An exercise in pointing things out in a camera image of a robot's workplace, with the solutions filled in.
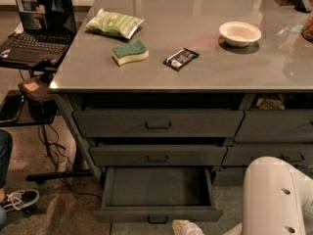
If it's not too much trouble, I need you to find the green chip bag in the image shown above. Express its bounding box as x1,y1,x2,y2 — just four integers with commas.
86,9,144,40

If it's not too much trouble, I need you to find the black laptop stand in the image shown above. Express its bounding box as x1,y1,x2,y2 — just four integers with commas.
0,61,94,184

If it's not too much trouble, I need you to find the black snack bar wrapper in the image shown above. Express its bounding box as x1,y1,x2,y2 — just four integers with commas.
163,48,199,71

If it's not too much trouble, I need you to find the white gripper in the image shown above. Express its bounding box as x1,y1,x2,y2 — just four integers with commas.
172,219,204,235

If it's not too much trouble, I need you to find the white bowl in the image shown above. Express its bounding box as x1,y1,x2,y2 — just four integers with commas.
219,22,261,47

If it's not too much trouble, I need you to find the grey drawer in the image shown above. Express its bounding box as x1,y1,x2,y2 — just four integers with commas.
89,145,227,165
211,166,246,186
72,109,244,138
222,144,313,166
235,110,313,144
94,166,223,224

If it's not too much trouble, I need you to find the black laptop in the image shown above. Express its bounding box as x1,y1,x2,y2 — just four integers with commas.
0,0,76,69

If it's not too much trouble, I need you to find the blue jeans leg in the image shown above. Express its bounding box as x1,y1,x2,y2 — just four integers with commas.
0,130,13,230

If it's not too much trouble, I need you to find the black tablet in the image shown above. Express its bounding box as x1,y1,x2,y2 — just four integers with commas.
0,94,24,123

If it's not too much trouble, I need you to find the black white sneaker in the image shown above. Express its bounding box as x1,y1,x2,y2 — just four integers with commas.
1,189,40,213

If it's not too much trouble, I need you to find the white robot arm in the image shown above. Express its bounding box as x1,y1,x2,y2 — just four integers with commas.
223,157,313,235

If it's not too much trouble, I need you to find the black power cable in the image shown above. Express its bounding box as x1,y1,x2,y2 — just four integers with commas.
37,124,113,235

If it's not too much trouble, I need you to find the black device with sticker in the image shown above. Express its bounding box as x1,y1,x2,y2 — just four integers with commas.
18,76,57,121

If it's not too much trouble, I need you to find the green yellow sponge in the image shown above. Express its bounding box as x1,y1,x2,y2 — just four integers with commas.
112,40,149,66

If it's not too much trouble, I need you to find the grey metal cabinet frame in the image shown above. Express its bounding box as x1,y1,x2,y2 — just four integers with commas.
58,92,312,181

